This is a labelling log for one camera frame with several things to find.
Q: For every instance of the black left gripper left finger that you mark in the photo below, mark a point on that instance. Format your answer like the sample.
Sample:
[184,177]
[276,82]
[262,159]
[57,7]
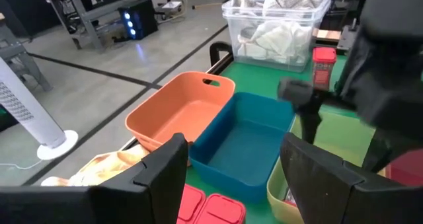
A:
[138,197]

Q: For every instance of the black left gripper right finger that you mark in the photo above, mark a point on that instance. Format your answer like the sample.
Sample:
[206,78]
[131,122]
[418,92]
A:
[330,194]

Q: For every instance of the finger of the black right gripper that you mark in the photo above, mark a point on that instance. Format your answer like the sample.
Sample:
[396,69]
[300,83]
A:
[310,121]
[376,151]

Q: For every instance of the red-lid spice tin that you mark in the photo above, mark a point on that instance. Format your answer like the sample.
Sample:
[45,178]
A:
[190,205]
[324,65]
[290,199]
[221,210]

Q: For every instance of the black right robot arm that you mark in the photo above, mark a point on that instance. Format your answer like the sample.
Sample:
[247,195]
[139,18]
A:
[393,9]

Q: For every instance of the pink plastic bin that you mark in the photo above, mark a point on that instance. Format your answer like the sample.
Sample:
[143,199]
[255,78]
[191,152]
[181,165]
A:
[406,171]

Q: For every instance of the yellow checked cloth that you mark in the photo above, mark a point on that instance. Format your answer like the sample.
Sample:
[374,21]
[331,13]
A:
[105,166]

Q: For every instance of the yellow-green plastic bin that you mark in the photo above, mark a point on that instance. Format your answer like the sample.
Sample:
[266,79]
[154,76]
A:
[276,201]

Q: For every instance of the blue plastic bin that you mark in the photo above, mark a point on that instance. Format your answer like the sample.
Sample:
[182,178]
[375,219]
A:
[244,151]

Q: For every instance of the grey white crumpled cloth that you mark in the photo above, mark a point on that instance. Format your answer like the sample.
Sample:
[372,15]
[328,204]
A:
[281,42]

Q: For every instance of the orange plastic bin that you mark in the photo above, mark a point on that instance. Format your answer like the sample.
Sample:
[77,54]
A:
[185,115]

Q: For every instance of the white tower fan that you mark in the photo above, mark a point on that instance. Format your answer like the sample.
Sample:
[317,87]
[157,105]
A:
[29,115]

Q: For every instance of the clear plastic storage box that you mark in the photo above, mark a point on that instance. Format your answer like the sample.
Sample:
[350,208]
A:
[228,9]

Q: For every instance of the black computer tower blue lights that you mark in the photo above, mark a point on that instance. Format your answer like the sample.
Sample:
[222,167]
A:
[142,19]

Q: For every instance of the grey metal workbench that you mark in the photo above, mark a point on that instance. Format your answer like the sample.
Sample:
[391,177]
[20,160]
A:
[84,16]
[13,47]

